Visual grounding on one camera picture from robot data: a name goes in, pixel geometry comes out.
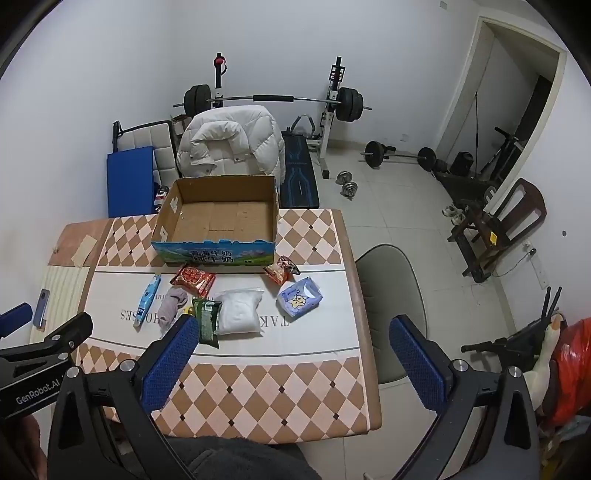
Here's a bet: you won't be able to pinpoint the black router with antennas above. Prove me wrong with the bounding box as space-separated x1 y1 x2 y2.
538 285 565 333

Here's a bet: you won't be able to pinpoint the white barbell rack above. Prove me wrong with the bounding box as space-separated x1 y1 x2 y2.
210 53 348 180

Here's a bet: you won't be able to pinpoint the small barbell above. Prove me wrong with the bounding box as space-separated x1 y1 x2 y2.
360 141 437 172

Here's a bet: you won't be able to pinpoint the black weight bench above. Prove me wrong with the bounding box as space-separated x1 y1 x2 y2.
281 131 321 209

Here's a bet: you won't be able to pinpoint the black exercise bike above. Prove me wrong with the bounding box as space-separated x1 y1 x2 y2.
478 127 527 181

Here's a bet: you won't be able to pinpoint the person's dark pants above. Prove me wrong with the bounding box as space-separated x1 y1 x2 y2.
168 434 321 480

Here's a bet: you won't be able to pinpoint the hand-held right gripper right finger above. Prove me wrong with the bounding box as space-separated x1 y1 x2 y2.
389 315 542 480

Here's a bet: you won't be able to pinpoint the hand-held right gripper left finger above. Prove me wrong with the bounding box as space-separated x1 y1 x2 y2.
46 315 200 480

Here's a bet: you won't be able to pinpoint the blue tissue packet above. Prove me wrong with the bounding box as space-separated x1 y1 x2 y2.
276 276 323 318

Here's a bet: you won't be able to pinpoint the black speaker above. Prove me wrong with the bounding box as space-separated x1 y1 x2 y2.
450 151 475 176

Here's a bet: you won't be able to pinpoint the grey phone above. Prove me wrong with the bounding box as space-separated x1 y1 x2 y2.
32 288 51 329

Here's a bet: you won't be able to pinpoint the blue stick packet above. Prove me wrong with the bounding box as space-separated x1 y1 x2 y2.
134 274 162 329

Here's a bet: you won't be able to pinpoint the white soft bag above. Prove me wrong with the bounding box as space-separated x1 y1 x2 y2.
213 287 265 336

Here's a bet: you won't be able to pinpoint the cardboard box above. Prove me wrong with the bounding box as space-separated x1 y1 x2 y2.
151 174 280 267

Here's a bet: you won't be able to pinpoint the beige ribbed mat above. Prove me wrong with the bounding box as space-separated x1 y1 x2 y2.
30 267 90 344

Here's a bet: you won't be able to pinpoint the red plastic bag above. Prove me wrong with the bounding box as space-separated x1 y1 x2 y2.
551 318 591 428

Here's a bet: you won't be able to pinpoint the white padded chair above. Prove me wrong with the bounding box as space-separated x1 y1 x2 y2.
112 120 182 185

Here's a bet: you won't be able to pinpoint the grey chair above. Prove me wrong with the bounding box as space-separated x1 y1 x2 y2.
355 244 428 386

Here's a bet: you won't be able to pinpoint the pale purple sock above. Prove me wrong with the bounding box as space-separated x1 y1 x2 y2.
157 287 190 336

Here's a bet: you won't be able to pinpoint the white goose plush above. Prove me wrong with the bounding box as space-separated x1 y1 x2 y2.
526 313 570 409

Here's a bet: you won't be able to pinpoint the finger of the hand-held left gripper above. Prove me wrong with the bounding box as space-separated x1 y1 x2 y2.
0 312 94 370
0 303 32 341

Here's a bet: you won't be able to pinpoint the orange snack packet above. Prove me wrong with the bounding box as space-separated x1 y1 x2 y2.
263 255 301 286

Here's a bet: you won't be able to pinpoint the blue folded mat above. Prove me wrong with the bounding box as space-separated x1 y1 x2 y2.
106 145 158 219

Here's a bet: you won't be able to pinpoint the red snack packet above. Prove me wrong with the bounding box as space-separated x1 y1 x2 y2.
170 263 217 297

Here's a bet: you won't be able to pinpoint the brown tape piece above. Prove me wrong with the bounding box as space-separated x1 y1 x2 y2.
74 234 97 267

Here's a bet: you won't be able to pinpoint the white down jacket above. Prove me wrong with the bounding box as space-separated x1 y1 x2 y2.
177 105 286 178

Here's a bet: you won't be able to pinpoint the green snack packet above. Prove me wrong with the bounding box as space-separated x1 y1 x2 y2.
191 298 223 348

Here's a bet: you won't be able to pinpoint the dark wooden chair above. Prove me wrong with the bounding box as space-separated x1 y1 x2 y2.
447 178 548 283

